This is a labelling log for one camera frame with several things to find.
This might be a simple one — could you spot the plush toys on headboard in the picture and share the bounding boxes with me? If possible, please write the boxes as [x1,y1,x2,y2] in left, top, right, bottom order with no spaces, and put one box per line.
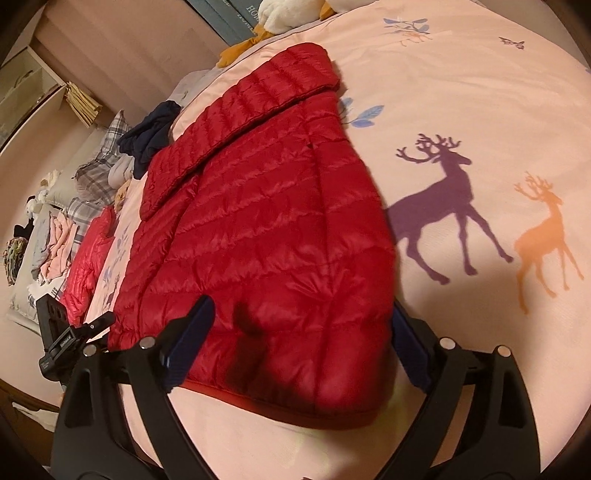
[24,170,64,219]

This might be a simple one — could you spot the white goose plush toy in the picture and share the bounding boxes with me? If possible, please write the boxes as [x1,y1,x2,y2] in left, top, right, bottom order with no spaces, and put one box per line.
[217,0,354,68]

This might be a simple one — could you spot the pile of pastel clothes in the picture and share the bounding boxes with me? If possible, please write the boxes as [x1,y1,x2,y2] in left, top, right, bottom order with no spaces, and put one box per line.
[30,209,80,283]

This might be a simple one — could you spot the pale bed sheet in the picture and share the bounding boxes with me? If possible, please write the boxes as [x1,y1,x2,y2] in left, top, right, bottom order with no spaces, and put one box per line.
[165,67,227,118]

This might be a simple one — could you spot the pink puffer jacket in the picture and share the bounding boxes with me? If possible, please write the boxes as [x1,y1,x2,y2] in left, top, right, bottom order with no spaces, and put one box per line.
[60,205,117,325]

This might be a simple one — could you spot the large plaid pillow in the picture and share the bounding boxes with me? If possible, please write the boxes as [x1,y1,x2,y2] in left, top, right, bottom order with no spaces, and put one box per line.
[75,109,134,204]

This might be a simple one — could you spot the dark patterned cloth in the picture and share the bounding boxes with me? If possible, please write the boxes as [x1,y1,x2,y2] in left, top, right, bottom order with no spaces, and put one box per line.
[2,237,29,285]

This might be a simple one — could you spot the navy blue garment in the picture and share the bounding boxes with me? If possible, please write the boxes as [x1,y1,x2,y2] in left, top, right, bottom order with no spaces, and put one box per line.
[117,102,182,181]

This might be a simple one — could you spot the white shelf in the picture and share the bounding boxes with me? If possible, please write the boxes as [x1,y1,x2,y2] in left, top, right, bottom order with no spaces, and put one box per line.
[0,44,71,154]

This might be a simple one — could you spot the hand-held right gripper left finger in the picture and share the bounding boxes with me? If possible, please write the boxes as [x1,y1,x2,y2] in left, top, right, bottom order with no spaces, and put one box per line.
[50,295,217,480]

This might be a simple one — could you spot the deer printed blanket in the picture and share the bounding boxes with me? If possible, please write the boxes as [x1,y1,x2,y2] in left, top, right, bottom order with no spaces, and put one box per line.
[83,0,591,480]

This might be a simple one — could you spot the small plaid pillow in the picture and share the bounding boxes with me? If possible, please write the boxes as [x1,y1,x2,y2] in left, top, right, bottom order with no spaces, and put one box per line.
[67,195,101,228]

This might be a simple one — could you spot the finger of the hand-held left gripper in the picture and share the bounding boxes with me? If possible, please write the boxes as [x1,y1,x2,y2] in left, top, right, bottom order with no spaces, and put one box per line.
[78,311,117,357]

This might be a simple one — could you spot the light blue cloth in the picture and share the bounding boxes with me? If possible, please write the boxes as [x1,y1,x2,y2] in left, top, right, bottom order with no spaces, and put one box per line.
[108,156,136,188]

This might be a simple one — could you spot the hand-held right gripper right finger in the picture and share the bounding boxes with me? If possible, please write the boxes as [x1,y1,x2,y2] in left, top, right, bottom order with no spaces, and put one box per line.
[392,305,542,480]

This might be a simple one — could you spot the yellow pleated fabric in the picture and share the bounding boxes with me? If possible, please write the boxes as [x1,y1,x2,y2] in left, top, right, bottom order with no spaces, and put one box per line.
[65,82,103,127]

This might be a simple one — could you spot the red puffer jacket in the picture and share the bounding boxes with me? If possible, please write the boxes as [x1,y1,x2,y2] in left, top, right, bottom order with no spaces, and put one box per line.
[107,41,399,432]

